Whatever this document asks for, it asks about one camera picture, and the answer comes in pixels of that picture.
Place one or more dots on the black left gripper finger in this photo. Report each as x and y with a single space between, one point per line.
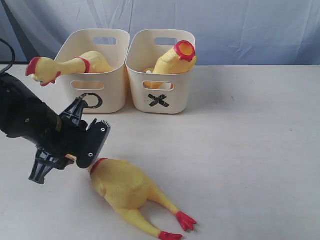
44 162
74 112

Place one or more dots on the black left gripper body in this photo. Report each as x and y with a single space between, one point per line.
62 142

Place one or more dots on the yellow rubber chicken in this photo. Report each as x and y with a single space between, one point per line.
126 188
46 70

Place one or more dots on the yellow rubber chicken front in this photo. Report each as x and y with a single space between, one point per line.
126 188

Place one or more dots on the headless yellow rubber chicken body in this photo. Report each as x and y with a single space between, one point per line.
180 59

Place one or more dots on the detached chicken head with tube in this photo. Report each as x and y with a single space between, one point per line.
158 85

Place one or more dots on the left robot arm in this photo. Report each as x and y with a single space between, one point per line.
24 115

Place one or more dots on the cream bin marked O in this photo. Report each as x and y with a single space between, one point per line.
111 86

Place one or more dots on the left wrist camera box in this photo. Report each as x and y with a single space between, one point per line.
91 145

